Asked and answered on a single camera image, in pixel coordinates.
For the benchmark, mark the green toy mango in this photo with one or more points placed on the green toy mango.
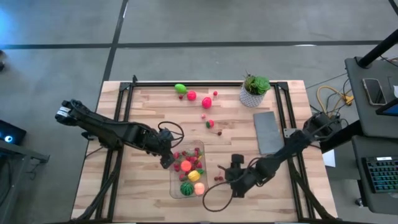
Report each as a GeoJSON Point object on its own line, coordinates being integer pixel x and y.
{"type": "Point", "coordinates": [180, 88]}

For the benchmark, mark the grey metal cart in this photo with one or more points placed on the grey metal cart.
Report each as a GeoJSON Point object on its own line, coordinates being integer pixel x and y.
{"type": "Point", "coordinates": [12, 186]}

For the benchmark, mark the white paper sheet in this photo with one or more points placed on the white paper sheet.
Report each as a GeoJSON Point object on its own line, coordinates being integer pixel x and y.
{"type": "Point", "coordinates": [329, 158]}

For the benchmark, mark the yellow toy pineapple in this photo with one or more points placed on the yellow toy pineapple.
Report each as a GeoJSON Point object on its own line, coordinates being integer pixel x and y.
{"type": "Point", "coordinates": [193, 175]}

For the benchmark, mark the black desk bar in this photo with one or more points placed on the black desk bar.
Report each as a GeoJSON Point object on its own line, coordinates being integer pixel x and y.
{"type": "Point", "coordinates": [342, 135]}

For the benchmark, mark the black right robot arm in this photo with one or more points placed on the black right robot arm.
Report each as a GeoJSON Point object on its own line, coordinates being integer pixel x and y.
{"type": "Point", "coordinates": [286, 152]}

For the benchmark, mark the red toy apple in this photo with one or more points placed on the red toy apple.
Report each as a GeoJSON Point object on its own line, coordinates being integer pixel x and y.
{"type": "Point", "coordinates": [191, 95]}
{"type": "Point", "coordinates": [206, 102]}

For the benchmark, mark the succulent in white patterned pot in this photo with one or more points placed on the succulent in white patterned pot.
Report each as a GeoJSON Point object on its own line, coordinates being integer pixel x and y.
{"type": "Point", "coordinates": [258, 85]}

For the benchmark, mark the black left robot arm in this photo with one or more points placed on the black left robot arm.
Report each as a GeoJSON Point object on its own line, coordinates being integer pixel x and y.
{"type": "Point", "coordinates": [102, 129]}

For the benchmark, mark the peach toy fruit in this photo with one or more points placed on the peach toy fruit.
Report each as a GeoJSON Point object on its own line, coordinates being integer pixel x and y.
{"type": "Point", "coordinates": [199, 188]}

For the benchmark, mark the black table frame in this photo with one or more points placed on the black table frame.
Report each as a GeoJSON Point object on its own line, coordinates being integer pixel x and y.
{"type": "Point", "coordinates": [202, 84]}

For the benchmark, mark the clear plastic container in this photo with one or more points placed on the clear plastic container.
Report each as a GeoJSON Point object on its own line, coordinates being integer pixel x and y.
{"type": "Point", "coordinates": [174, 190]}

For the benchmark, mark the black pole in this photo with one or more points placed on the black pole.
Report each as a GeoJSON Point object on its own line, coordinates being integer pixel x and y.
{"type": "Point", "coordinates": [377, 49]}

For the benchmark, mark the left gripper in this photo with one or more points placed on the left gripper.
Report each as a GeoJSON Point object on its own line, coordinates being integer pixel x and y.
{"type": "Point", "coordinates": [155, 144]}

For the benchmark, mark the yellow toy banana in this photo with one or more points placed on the yellow toy banana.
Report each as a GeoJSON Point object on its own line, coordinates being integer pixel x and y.
{"type": "Point", "coordinates": [199, 158]}

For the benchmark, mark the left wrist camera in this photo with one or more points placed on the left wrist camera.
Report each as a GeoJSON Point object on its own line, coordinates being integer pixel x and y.
{"type": "Point", "coordinates": [166, 135]}

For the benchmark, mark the dark grey desk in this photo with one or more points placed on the dark grey desk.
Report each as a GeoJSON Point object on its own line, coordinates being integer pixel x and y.
{"type": "Point", "coordinates": [373, 205]}
{"type": "Point", "coordinates": [357, 102]}

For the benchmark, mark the green toy watermelon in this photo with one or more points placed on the green toy watermelon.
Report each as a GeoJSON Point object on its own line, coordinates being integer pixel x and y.
{"type": "Point", "coordinates": [186, 188]}

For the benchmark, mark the backlit keyboard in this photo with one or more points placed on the backlit keyboard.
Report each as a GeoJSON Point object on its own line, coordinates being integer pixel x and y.
{"type": "Point", "coordinates": [382, 175]}

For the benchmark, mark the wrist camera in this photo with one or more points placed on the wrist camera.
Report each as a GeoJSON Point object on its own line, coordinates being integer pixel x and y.
{"type": "Point", "coordinates": [166, 135]}
{"type": "Point", "coordinates": [237, 159]}

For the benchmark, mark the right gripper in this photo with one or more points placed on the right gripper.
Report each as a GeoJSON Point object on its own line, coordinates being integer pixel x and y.
{"type": "Point", "coordinates": [241, 182]}

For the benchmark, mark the tablet with blue screen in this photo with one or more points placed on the tablet with blue screen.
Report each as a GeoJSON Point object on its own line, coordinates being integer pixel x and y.
{"type": "Point", "coordinates": [390, 109]}

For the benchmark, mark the black box with blue light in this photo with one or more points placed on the black box with blue light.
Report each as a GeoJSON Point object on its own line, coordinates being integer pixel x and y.
{"type": "Point", "coordinates": [15, 132]}

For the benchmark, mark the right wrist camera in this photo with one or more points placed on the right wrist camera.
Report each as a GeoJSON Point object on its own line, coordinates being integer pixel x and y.
{"type": "Point", "coordinates": [237, 159]}

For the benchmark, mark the orange toy fruit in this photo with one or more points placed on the orange toy fruit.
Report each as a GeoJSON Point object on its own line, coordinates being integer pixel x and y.
{"type": "Point", "coordinates": [186, 165]}

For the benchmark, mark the grey foam mat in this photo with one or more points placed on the grey foam mat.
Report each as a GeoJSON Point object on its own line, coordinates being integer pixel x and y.
{"type": "Point", "coordinates": [267, 133]}

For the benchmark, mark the smartphone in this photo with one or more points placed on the smartphone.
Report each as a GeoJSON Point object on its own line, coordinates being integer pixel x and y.
{"type": "Point", "coordinates": [374, 91]}

